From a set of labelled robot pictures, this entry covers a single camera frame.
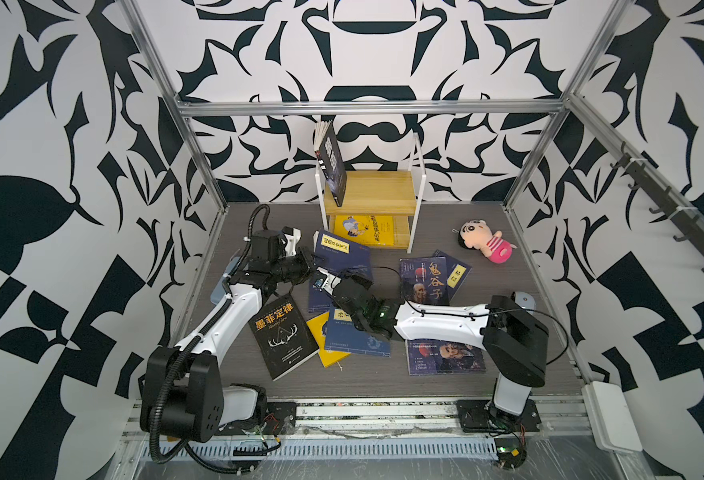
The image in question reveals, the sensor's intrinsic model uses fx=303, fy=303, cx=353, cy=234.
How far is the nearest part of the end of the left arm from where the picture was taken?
2.34 ft

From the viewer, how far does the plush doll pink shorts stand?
1.01 metres

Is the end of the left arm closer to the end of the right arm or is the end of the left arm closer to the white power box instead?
the end of the right arm

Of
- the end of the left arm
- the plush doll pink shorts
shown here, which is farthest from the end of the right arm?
the plush doll pink shorts

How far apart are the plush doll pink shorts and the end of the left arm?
58cm

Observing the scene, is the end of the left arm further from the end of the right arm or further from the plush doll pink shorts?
the plush doll pink shorts
